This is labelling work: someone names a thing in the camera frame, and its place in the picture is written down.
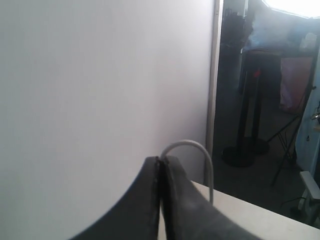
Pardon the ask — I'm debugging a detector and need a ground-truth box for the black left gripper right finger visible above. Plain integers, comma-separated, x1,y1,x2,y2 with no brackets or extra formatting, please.
160,156,253,240

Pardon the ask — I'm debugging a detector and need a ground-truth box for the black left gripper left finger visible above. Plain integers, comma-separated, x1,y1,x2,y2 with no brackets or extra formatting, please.
73,156,160,240

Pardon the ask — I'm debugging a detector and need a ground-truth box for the black tripod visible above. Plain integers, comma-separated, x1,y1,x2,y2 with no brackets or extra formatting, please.
266,57,316,187

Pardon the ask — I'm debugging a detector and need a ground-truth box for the black floor stand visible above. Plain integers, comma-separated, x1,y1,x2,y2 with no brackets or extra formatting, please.
221,50,270,168

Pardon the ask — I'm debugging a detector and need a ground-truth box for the white frame post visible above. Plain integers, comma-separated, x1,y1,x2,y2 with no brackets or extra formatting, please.
205,0,224,187

